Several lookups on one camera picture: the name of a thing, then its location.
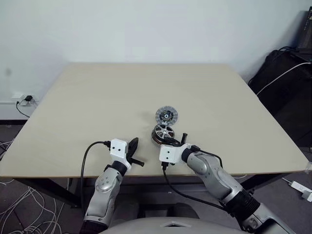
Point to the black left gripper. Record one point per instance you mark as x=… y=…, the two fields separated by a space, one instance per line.
x=129 y=158

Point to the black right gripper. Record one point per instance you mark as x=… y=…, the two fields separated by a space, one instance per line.
x=177 y=143

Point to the spoked rotor with black rim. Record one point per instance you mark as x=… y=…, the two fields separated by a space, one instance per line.
x=163 y=132

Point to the grey motor housing copper windings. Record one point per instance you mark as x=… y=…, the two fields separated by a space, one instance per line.
x=156 y=140

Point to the silver hinged motor lid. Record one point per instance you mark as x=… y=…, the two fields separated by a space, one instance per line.
x=167 y=115

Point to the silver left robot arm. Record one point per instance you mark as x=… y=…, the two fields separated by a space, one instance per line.
x=104 y=185

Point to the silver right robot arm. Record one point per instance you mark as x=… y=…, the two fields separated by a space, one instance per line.
x=209 y=170

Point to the grey robot torso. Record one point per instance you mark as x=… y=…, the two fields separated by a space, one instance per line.
x=170 y=226

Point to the large black bag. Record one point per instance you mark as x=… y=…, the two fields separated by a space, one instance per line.
x=280 y=97

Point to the black plug adapter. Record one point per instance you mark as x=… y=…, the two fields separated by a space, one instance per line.
x=28 y=98

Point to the white power strip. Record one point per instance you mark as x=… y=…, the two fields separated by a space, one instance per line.
x=298 y=186

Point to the clear table corner guard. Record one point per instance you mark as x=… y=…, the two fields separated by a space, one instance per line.
x=308 y=167

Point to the dark computer monitor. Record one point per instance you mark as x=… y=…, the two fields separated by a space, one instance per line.
x=306 y=29

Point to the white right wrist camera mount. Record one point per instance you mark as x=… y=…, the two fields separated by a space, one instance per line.
x=168 y=153

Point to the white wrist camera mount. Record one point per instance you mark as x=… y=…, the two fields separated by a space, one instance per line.
x=118 y=147
x=168 y=153

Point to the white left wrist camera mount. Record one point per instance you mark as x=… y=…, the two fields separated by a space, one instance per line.
x=118 y=147

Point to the black table frame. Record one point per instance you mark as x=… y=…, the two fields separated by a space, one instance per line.
x=61 y=194

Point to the white wall socket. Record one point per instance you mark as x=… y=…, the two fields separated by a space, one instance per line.
x=19 y=95

